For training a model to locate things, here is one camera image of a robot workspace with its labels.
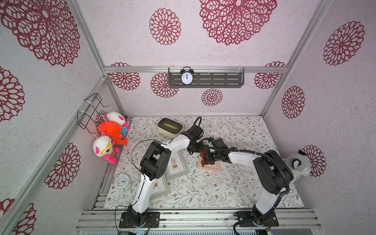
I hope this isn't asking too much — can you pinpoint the pink picture frame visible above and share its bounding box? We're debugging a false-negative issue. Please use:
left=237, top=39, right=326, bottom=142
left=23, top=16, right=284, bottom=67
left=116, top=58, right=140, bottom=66
left=197, top=156, right=221, bottom=172

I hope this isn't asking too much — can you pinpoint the brown cloth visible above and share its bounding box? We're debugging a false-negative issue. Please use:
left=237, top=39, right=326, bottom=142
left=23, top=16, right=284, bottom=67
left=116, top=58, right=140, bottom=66
left=200, top=146, right=216, bottom=167

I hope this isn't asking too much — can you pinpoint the green picture frame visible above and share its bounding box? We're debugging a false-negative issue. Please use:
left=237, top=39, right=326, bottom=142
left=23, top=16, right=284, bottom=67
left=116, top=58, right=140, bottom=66
left=150, top=175, right=170, bottom=200
left=165, top=150, right=190, bottom=180

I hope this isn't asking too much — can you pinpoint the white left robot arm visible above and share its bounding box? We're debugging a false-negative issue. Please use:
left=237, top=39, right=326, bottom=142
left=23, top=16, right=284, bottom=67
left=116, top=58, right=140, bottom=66
left=128, top=125, right=203, bottom=214

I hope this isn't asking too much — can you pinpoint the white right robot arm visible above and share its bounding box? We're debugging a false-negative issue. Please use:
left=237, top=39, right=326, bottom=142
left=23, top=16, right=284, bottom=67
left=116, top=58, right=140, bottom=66
left=200, top=138, right=294, bottom=216

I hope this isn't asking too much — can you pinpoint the cream tissue box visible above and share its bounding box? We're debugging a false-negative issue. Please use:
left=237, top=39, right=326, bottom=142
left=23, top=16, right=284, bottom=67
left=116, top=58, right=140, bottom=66
left=157, top=117, right=184, bottom=139

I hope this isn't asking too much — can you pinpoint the black alarm clock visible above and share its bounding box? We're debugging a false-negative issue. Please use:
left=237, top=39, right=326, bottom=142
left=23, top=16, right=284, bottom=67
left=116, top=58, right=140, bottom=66
left=180, top=66, right=194, bottom=85

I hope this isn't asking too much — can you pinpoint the grey husky plush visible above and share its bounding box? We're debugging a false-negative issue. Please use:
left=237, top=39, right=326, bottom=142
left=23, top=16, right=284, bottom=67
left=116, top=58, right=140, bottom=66
left=284, top=150, right=312, bottom=184

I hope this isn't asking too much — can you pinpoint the white pink plush toy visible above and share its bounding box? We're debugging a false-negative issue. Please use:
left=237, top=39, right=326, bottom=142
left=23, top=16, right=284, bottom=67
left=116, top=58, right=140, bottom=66
left=104, top=111, right=128, bottom=127

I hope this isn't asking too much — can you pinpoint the orange plush toy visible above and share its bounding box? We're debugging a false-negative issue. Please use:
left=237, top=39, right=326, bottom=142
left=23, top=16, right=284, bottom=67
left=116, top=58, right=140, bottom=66
left=98, top=121, right=127, bottom=146

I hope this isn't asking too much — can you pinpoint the white alarm clock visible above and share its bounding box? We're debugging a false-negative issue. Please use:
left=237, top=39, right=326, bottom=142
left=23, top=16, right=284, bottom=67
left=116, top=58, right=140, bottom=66
left=115, top=174, right=132, bottom=192

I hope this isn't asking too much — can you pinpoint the white plush with glasses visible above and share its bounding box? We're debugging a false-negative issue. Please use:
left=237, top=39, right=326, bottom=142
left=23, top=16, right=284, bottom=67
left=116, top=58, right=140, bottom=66
left=93, top=136, right=119, bottom=164

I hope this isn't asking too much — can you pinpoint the grey wall shelf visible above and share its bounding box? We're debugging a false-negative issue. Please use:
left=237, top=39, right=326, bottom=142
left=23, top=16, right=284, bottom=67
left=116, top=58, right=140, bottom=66
left=167, top=67, right=244, bottom=89

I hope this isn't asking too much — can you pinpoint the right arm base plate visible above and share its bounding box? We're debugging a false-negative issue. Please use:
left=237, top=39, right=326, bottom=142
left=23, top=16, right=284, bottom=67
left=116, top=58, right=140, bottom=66
left=234, top=211, right=279, bottom=227

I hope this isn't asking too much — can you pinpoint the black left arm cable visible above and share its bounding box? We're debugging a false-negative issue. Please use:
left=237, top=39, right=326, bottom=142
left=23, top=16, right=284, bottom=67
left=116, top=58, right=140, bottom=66
left=114, top=116, right=204, bottom=235

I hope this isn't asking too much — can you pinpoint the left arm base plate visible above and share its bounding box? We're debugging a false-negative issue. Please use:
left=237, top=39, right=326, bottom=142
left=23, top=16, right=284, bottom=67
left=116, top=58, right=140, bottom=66
left=118, top=207, right=160, bottom=228

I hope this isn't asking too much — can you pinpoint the black wire basket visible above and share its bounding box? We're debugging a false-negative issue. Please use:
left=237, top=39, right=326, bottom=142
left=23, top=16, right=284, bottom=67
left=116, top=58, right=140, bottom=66
left=76, top=93, right=109, bottom=135

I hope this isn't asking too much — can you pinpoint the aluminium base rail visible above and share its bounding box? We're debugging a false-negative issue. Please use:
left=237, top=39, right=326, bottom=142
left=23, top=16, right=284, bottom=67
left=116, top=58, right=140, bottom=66
left=75, top=209, right=322, bottom=234

